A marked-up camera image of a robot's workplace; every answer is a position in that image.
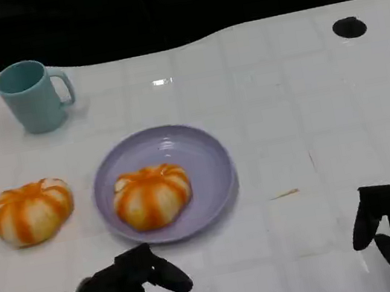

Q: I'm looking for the orange white toy bread roll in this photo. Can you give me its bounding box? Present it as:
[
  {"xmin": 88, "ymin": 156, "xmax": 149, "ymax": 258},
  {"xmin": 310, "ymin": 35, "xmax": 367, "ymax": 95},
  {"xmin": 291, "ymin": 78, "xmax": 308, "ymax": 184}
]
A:
[
  {"xmin": 0, "ymin": 174, "xmax": 82, "ymax": 253},
  {"xmin": 108, "ymin": 159, "xmax": 198, "ymax": 237}
]

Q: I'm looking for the lilac plate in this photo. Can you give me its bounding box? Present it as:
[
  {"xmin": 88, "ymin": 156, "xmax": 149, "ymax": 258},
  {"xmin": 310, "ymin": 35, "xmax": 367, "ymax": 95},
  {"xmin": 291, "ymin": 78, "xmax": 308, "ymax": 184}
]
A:
[{"xmin": 83, "ymin": 114, "xmax": 248, "ymax": 255}]

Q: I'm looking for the black round table grommet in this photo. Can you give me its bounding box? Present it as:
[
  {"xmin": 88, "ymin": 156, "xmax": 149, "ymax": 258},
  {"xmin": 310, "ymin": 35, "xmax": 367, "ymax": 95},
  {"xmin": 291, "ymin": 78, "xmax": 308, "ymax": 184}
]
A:
[{"xmin": 330, "ymin": 14, "xmax": 369, "ymax": 42}]

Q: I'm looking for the pale green mug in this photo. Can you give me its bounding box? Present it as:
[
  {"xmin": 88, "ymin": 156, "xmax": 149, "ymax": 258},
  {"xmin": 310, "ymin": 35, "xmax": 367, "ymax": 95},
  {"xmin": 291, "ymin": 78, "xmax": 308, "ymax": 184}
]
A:
[{"xmin": 0, "ymin": 53, "xmax": 82, "ymax": 141}]

